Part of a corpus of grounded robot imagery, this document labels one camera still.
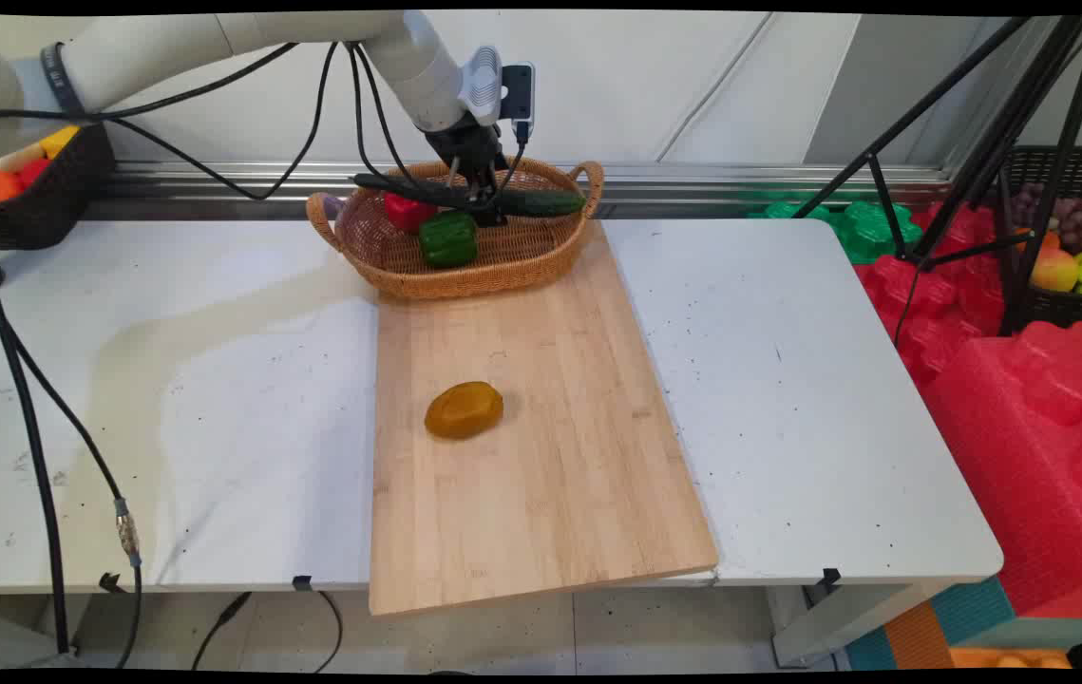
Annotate small red foam block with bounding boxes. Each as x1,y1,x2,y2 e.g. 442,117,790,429
852,201,1012,386

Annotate teal and orange foam mat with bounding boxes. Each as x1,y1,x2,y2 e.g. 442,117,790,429
845,576,1082,672

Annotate light wooden cutting board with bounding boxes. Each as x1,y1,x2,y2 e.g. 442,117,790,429
369,220,720,618

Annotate green toy cucumber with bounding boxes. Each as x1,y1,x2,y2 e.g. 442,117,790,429
495,189,588,219

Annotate black plastic crate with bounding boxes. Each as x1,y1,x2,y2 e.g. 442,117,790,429
998,144,1082,333

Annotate orange-red toy peach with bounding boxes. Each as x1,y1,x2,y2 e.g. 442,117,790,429
1030,247,1080,294

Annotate metal wall rail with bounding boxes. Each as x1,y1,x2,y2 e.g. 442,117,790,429
85,160,952,221

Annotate yellow-brown toy mango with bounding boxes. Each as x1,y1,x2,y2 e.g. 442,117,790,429
424,381,505,441

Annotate green foam block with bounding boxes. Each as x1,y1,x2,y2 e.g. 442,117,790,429
748,199,924,266

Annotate black woven fruit basket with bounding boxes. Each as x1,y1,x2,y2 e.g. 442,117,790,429
0,123,117,252

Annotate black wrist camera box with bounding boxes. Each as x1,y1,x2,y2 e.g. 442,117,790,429
500,62,538,145

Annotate thick black base cable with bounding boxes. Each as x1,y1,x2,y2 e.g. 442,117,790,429
0,233,74,658

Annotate woven wicker basket with handles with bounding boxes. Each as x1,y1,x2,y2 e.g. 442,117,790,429
306,157,606,302

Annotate red toy bell pepper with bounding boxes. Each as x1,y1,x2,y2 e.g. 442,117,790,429
383,193,439,236

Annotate white table leg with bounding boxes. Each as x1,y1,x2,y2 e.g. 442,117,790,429
771,581,936,668

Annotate black floor cable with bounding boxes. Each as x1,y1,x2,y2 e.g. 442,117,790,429
191,589,345,674

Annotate black arm strap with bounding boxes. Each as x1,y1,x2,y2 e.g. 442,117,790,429
39,42,87,119

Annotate black cable with metal connector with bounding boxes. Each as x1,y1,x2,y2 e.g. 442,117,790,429
0,304,144,668

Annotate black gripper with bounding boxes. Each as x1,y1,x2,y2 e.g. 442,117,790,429
425,112,511,228

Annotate green toy bell pepper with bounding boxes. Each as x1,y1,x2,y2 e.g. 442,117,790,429
419,210,480,269

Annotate purple toy grapes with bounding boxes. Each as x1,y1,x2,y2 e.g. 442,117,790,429
1011,182,1082,254

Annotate black looping gripper cable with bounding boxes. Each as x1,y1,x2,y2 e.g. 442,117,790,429
104,40,471,208

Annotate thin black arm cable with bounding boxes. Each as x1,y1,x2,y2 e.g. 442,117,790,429
0,42,300,134

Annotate large red foam block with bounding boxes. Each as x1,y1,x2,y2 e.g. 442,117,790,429
921,320,1082,620

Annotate white table cover sheet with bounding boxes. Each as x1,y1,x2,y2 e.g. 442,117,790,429
0,220,382,596

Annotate yellow toy fruit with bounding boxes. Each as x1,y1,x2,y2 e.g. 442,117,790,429
39,125,82,160

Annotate black camera tripod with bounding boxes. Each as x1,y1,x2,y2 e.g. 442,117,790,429
792,14,1082,339

